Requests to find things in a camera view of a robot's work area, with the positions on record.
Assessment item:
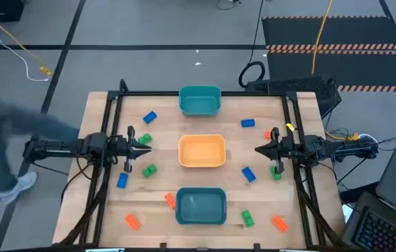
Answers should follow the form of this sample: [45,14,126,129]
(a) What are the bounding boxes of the black floor cable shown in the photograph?
[238,0,267,89]

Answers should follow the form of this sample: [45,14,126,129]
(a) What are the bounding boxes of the person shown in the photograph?
[0,45,80,206]

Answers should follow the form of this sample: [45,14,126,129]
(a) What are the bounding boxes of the dark teal plastic bin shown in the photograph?
[175,187,227,225]

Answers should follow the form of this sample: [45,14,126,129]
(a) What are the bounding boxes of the light teal plastic bin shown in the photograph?
[178,85,222,118]

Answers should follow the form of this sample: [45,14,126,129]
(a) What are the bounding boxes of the black hazard-striped floor mat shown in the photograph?
[261,15,396,94]

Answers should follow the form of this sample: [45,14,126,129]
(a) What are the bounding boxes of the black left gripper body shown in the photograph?
[111,125,140,174]

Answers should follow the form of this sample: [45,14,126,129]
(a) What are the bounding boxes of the yellow cable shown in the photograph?
[0,0,54,77]
[311,0,334,75]

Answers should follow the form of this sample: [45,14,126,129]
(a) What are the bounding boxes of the yellow-orange plastic bin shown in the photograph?
[178,134,227,168]

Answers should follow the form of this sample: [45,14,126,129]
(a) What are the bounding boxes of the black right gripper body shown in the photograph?
[270,127,296,175]

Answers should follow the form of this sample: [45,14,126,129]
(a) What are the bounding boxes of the black aluminium table frame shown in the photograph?
[52,79,346,251]

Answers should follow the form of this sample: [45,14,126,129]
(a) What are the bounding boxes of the backlit black keyboard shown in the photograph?
[353,208,396,252]

